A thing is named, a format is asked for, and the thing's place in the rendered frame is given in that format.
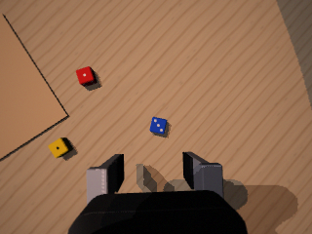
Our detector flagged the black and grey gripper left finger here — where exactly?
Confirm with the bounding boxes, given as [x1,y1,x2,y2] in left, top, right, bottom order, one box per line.
[87,154,125,205]

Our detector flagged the blue die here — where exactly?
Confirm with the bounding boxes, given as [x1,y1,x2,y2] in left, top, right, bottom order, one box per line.
[149,117,167,135]

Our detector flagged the red die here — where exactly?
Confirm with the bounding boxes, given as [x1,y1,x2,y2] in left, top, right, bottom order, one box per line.
[76,66,98,87]

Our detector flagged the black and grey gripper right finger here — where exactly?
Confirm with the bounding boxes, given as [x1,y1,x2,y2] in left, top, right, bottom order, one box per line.
[182,152,224,199]

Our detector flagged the yellow die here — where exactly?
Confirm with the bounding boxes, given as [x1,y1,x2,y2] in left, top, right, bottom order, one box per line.
[48,137,73,158]

